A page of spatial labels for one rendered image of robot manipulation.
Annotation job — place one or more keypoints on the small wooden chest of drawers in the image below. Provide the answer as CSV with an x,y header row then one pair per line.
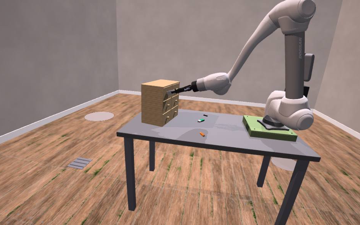
x,y
152,101

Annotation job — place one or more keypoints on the brown wooden drawer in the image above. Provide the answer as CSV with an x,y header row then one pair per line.
x,y
165,90
166,117
174,111
174,100
175,86
167,105

